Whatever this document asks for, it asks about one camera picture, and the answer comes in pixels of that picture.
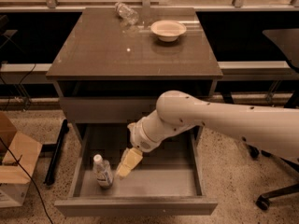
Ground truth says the open grey drawer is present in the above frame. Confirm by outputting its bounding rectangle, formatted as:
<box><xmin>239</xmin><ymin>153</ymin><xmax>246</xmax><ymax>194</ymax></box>
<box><xmin>55</xmin><ymin>124</ymin><xmax>218</xmax><ymax>217</ymax></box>

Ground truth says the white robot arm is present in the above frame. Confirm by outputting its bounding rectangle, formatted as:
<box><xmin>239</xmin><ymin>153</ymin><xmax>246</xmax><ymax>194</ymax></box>
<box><xmin>116</xmin><ymin>91</ymin><xmax>299</xmax><ymax>178</ymax></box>

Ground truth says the black cable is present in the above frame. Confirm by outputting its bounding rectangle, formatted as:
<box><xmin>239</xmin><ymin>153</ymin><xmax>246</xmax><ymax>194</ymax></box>
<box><xmin>0</xmin><ymin>136</ymin><xmax>54</xmax><ymax>224</ymax></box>

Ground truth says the black table leg left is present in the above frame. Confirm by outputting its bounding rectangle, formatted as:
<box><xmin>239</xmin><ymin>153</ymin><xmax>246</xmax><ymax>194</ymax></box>
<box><xmin>42</xmin><ymin>119</ymin><xmax>69</xmax><ymax>186</ymax></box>

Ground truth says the grey drawer cabinet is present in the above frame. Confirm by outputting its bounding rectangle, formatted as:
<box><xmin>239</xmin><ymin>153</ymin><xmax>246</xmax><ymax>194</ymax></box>
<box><xmin>47</xmin><ymin>7</ymin><xmax>222</xmax><ymax>139</ymax></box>

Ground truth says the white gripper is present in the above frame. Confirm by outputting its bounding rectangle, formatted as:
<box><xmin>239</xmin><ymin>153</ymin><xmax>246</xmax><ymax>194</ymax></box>
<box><xmin>116</xmin><ymin>122</ymin><xmax>152</xmax><ymax>178</ymax></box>

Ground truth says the blue plastic bottle white cap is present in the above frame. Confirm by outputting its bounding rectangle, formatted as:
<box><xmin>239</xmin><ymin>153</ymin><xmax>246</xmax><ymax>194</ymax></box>
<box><xmin>93</xmin><ymin>154</ymin><xmax>113</xmax><ymax>189</ymax></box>

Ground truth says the black office chair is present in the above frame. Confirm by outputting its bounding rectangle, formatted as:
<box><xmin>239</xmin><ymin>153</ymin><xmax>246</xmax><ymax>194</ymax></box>
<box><xmin>255</xmin><ymin>27</ymin><xmax>299</xmax><ymax>211</ymax></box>

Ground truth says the clear crumpled plastic bottle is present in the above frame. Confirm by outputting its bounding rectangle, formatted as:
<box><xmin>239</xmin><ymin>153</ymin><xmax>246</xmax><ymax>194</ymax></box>
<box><xmin>115</xmin><ymin>2</ymin><xmax>139</xmax><ymax>25</ymax></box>

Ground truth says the closed grey upper drawer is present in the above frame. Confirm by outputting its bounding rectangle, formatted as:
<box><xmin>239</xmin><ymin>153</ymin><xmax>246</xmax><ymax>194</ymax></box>
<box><xmin>60</xmin><ymin>97</ymin><xmax>156</xmax><ymax>123</ymax></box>

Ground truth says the white paper bowl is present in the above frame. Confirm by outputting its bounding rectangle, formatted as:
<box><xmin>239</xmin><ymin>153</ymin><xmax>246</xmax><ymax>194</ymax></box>
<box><xmin>150</xmin><ymin>21</ymin><xmax>187</xmax><ymax>42</ymax></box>

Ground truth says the cardboard box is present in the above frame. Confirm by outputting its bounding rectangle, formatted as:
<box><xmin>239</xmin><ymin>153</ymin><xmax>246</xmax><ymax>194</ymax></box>
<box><xmin>0</xmin><ymin>112</ymin><xmax>42</xmax><ymax>208</ymax></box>

